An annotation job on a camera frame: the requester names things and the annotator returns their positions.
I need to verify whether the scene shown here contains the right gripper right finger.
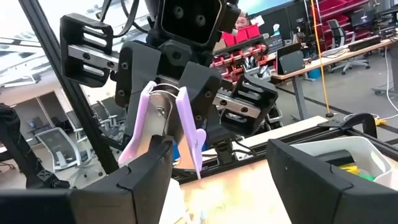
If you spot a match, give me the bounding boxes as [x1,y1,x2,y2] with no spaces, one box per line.
[266,139,398,224]

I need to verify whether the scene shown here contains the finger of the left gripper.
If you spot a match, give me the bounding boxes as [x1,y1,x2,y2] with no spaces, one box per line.
[115,40,162,147]
[180,62,237,147]

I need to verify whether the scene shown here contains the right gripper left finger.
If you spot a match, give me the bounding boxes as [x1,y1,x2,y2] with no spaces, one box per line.
[0,139,174,224]

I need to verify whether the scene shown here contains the black stapler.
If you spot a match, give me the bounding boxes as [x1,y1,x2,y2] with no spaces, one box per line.
[317,149,363,167]

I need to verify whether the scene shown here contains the red parts bin rack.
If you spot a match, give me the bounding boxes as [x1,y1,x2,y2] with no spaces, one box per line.
[211,24,271,82]

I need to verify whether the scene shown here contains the person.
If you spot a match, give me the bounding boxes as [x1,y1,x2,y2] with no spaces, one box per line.
[234,11,253,31]

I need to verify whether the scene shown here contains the white plastic bin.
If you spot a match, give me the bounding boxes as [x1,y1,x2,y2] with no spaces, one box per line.
[290,136,392,190]

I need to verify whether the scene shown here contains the grey mesh office chair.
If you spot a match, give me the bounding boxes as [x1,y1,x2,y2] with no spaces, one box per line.
[34,126,86,174]

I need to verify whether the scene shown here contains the black desk monitor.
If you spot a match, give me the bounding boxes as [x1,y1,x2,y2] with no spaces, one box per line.
[276,42,306,75]

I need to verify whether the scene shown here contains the wooden office desk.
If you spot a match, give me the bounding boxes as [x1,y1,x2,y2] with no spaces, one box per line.
[270,36,398,122]

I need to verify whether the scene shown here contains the black office chair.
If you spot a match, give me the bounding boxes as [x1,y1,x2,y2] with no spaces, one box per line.
[328,18,371,75]

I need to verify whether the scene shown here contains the yellow cable with black foot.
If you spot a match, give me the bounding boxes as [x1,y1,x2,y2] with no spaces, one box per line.
[310,0,335,119]

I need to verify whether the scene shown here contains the white floor cable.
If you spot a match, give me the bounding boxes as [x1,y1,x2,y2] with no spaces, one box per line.
[343,46,398,121]

